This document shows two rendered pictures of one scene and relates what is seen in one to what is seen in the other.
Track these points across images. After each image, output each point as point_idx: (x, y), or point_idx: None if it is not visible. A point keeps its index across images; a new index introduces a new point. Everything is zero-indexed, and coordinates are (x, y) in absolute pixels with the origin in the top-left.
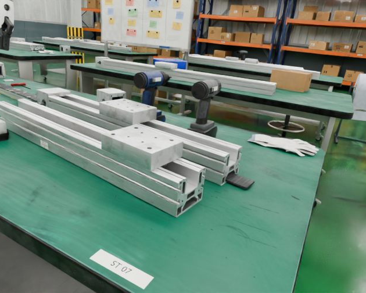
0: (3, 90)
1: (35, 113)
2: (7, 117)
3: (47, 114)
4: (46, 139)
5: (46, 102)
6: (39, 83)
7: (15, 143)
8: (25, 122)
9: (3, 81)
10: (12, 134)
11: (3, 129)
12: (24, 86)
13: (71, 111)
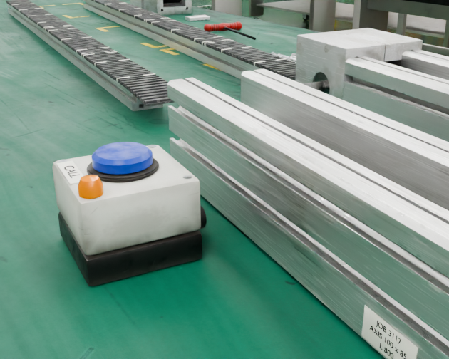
0: (187, 44)
1: (311, 136)
2: (202, 149)
3: (380, 148)
4: (403, 309)
5: (333, 82)
6: (273, 24)
7: (236, 293)
8: (285, 189)
9: (187, 21)
10: (217, 226)
11: (189, 216)
12: (237, 31)
13: None
